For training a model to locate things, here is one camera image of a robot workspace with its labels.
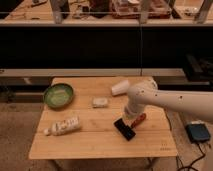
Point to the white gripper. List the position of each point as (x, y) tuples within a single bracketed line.
[(128, 118)]

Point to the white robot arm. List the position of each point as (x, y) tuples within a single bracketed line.
[(194, 103)]

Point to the white sponge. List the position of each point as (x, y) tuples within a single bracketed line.
[(100, 102)]

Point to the white paper cup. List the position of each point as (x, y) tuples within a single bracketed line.
[(120, 88)]

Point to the wooden table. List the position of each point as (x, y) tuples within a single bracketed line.
[(98, 137)]

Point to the blue foot pedal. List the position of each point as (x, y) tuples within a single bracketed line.
[(198, 133)]

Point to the white plastic bottle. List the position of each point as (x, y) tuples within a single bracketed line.
[(63, 127)]

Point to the green bowl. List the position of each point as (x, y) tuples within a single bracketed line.
[(58, 95)]

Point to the brown handled tool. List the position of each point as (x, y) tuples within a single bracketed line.
[(138, 120)]

